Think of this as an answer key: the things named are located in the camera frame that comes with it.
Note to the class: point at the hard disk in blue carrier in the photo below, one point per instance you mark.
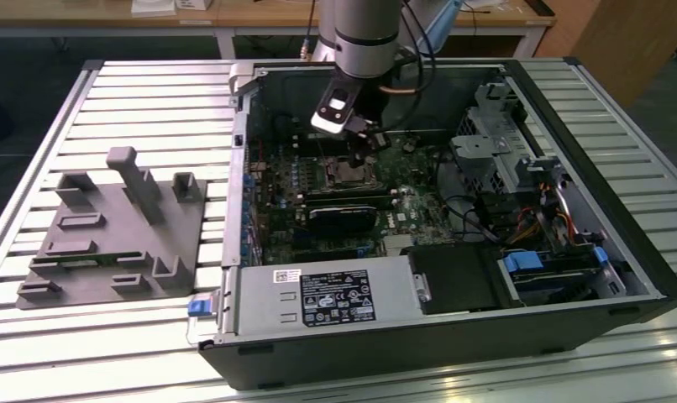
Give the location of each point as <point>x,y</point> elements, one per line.
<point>521,260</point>

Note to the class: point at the pale blue teach pendant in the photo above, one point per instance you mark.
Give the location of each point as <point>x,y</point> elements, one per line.
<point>445,25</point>

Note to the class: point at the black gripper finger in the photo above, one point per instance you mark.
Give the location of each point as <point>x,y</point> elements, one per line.
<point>357,151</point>
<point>377,138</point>

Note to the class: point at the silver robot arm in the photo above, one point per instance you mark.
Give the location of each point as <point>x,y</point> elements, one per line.
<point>366,46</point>

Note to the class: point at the CPU socket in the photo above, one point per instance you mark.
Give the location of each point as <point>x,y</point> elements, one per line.
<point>350,185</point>

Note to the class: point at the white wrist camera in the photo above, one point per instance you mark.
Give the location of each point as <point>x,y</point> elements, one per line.
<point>330,121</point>

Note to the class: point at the black disk bay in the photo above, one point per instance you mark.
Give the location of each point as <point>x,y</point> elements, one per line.
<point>456,277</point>

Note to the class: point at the wooden desk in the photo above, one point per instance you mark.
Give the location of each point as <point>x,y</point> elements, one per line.
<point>92,19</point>

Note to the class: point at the small silver heat sink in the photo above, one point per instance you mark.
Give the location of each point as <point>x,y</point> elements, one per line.
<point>400,243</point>

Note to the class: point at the grey parts rack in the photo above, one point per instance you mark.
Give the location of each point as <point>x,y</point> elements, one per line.
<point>120,235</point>

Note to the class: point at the green motherboard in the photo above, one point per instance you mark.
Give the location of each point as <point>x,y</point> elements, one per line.
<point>422,197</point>

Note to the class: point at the black open PC case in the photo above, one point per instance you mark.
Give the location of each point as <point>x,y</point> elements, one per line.
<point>372,357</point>

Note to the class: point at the green RAM stick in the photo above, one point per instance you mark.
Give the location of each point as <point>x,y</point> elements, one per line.
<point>86,260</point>

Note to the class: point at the wooden cabinet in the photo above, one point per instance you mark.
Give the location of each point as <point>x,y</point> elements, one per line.
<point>624,42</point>

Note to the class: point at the flat black item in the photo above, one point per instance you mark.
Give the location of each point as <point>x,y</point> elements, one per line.
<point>540,7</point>

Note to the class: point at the black graphics card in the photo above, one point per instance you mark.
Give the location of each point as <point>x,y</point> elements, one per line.
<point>341,220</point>

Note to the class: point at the grey power supply box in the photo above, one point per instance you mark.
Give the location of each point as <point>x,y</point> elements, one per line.
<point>259,294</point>

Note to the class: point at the grey metal drive cage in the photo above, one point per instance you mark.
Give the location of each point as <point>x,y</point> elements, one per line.
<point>478,147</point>

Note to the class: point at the white box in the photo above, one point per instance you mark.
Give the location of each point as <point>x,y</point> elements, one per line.
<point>154,8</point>
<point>195,5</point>

